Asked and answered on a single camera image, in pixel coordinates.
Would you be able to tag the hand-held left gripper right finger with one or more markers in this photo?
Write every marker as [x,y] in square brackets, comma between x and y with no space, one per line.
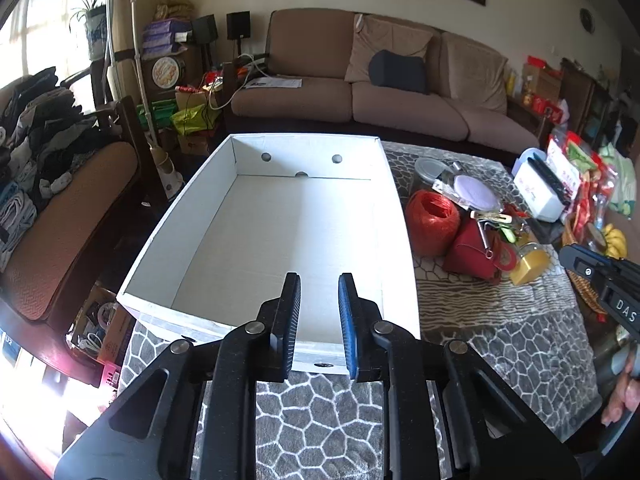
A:
[346,320]

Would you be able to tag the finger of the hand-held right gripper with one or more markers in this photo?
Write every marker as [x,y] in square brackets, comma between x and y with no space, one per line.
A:
[582,262]

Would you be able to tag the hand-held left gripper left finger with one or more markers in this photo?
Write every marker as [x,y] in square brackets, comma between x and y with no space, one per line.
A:
[293,320]

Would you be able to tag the white cardboard box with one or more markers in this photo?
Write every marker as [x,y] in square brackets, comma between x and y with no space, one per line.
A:
[280,230]

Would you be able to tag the purple pad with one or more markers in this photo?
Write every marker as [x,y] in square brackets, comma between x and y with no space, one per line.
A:
[475,192]

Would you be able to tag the red twine ball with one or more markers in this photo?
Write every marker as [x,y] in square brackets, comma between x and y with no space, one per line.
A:
[431,222]

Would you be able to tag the clear round plastic container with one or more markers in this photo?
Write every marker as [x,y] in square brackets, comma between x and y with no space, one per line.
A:
[429,167]

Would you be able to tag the person's right hand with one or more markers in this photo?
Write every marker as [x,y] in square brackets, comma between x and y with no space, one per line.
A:
[625,400]

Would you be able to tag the wicker basket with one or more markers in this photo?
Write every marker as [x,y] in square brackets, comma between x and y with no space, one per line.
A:
[585,290]

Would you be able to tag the bunch of bananas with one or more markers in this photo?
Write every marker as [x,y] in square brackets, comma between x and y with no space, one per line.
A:
[615,240]

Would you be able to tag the red tape roll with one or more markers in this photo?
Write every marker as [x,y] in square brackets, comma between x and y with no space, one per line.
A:
[507,257]

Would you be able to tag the white tissue box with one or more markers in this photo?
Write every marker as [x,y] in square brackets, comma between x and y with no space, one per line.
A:
[537,195]

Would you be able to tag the green plastic bag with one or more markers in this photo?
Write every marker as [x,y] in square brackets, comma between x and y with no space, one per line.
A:
[620,180]

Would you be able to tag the black remote control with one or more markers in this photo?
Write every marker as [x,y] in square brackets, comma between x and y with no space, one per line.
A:
[550,177]

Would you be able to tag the red pouch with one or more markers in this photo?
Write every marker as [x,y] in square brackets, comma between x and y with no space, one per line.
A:
[470,252]

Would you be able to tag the dark wooden cabinet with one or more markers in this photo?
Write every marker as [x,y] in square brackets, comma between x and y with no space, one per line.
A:
[582,95]

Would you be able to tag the cardboard box of clutter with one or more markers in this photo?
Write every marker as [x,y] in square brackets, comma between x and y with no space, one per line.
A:
[102,325]

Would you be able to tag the white steam mop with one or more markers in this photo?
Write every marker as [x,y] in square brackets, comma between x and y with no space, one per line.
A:
[167,175]

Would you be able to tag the beige cushion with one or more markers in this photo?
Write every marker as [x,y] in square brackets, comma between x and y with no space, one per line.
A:
[475,70]
[370,40]

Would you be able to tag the brown sofa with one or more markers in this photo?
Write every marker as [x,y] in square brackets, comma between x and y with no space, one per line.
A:
[310,100]

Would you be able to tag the yellow-green plastic bag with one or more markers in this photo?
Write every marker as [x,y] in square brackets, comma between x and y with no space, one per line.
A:
[192,119]

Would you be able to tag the white papers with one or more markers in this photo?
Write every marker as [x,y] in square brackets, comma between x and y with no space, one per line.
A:
[272,82]

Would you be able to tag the wooden armchair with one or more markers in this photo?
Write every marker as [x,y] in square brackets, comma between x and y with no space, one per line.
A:
[75,220]

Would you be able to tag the dark lumbar pillow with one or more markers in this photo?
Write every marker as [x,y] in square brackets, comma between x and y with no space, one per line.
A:
[397,72]

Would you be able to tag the round cookie tin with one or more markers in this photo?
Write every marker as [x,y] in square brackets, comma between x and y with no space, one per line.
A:
[167,72]

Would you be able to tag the black speaker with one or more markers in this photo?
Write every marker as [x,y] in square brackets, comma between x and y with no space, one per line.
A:
[205,29]
[238,25]

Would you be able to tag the pile of clothes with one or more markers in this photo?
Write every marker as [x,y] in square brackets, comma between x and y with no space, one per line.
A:
[45,145]

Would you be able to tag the stack of purple packs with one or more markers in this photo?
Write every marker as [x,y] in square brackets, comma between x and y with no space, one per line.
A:
[165,37]

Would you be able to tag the potted plant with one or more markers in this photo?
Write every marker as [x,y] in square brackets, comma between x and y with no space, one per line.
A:
[95,30]

